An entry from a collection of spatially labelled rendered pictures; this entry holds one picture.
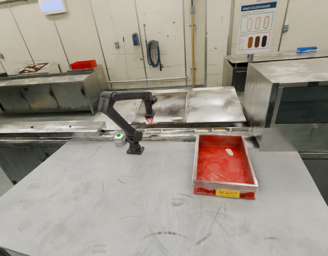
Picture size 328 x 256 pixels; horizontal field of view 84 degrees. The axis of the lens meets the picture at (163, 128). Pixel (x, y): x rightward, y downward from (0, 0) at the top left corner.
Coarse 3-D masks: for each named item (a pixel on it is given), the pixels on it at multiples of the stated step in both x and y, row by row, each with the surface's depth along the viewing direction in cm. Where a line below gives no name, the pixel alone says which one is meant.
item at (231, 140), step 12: (204, 144) 137; (216, 144) 135; (228, 144) 132; (240, 144) 128; (252, 168) 99; (192, 180) 96; (204, 180) 96; (252, 180) 94; (240, 192) 92; (252, 192) 90
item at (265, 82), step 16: (256, 64) 141; (272, 64) 136; (288, 64) 132; (304, 64) 128; (320, 64) 124; (256, 80) 129; (272, 80) 105; (288, 80) 103; (304, 80) 100; (320, 80) 98; (256, 96) 129; (272, 96) 157; (256, 112) 130; (272, 112) 145; (256, 128) 130; (272, 128) 116; (288, 128) 115; (304, 128) 113; (320, 128) 112; (272, 144) 122; (288, 144) 120; (304, 144) 119; (320, 144) 117
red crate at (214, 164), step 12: (204, 156) 127; (216, 156) 126; (228, 156) 124; (240, 156) 123; (204, 168) 117; (216, 168) 116; (228, 168) 115; (240, 168) 114; (216, 180) 107; (228, 180) 106; (240, 180) 106; (204, 192) 99
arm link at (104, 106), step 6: (102, 96) 107; (108, 96) 105; (102, 102) 106; (108, 102) 104; (114, 102) 108; (102, 108) 106; (108, 108) 104; (108, 114) 107; (114, 114) 111; (114, 120) 114; (120, 120) 116; (120, 126) 120; (126, 126) 123; (126, 132) 127; (132, 132) 129; (138, 132) 132; (138, 138) 133
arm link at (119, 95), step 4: (116, 92) 110; (120, 92) 112; (124, 92) 116; (128, 92) 119; (132, 92) 122; (136, 92) 126; (140, 92) 130; (144, 92) 133; (148, 92) 137; (100, 96) 109; (112, 96) 104; (116, 96) 106; (120, 96) 108; (124, 96) 116; (128, 96) 119; (132, 96) 123; (136, 96) 126; (140, 96) 130; (144, 96) 134; (148, 96) 138; (116, 100) 107; (120, 100) 109; (124, 100) 119
